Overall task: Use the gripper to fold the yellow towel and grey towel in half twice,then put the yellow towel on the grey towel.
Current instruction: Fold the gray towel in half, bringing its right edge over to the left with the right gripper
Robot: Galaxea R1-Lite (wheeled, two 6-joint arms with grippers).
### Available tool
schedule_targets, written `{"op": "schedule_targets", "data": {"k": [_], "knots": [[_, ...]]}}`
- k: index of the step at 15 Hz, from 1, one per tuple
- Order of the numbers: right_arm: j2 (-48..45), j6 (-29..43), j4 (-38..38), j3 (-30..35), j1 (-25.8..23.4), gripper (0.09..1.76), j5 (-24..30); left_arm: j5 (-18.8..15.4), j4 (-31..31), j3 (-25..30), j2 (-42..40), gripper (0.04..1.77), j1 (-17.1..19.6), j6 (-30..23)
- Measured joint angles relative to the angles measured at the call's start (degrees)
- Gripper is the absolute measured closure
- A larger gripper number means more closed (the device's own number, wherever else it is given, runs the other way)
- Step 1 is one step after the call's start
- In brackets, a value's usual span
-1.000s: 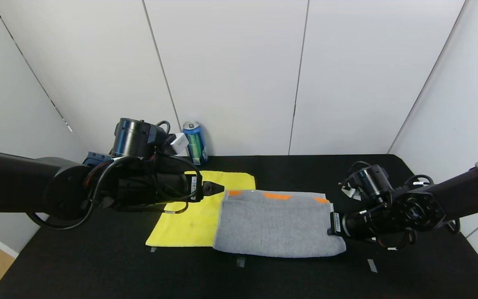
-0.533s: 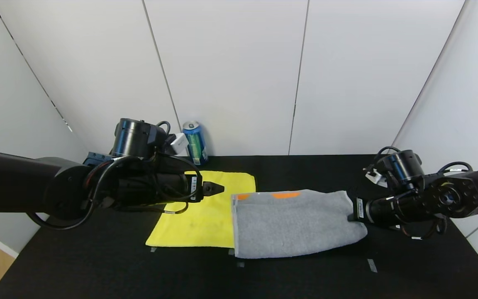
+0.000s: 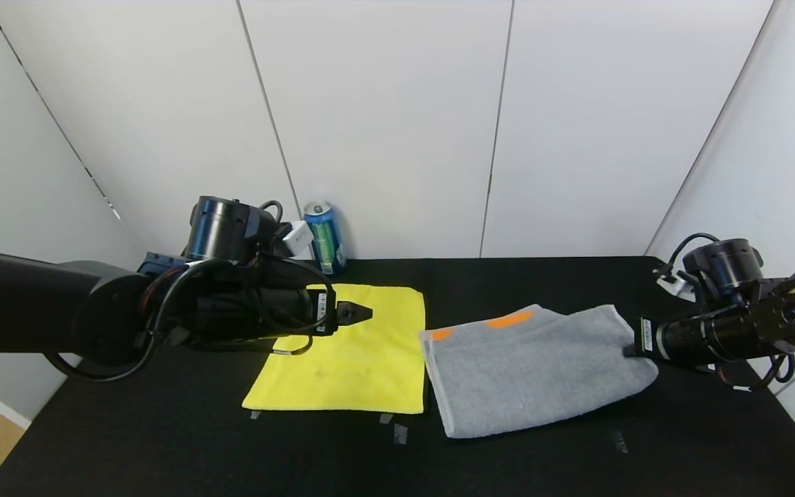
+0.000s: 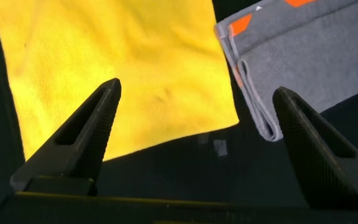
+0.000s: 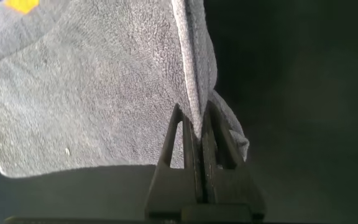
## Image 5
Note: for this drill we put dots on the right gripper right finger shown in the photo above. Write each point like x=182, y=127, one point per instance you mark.
x=228, y=186

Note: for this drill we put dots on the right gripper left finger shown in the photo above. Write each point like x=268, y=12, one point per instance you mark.
x=172, y=186

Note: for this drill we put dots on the grey towel with orange marks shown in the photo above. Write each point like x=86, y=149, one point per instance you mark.
x=89, y=93

